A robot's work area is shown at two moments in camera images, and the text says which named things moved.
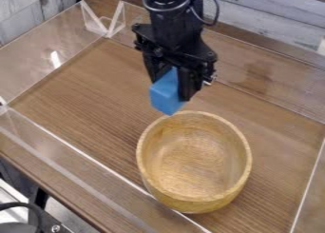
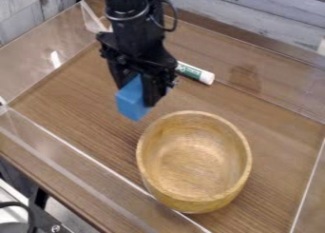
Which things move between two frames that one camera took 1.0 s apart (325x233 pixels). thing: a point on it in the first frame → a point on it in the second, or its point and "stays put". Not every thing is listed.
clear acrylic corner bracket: x=103 y=25 stays put
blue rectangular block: x=163 y=92 → x=129 y=100
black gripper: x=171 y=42 → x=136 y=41
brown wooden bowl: x=194 y=161 stays put
